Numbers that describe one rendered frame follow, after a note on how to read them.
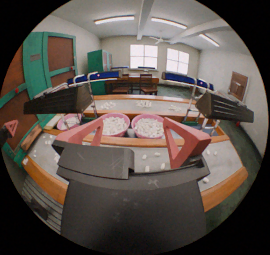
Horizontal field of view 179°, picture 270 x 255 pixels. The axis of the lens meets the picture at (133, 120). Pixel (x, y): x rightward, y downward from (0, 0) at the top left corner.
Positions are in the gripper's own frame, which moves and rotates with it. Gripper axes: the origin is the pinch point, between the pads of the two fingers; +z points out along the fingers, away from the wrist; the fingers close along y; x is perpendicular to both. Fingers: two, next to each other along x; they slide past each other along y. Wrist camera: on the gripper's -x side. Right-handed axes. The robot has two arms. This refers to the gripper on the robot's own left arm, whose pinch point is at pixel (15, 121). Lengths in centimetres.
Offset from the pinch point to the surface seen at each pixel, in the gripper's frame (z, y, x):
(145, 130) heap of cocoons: 35, -69, 32
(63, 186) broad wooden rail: -9.6, -26.5, 31.2
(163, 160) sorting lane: 11, -76, 33
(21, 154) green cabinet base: -8.9, 33.2, 27.6
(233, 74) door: 219, -484, -81
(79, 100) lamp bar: 9.2, -46.0, -0.5
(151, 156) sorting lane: 14, -70, 33
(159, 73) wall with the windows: 515, -214, 30
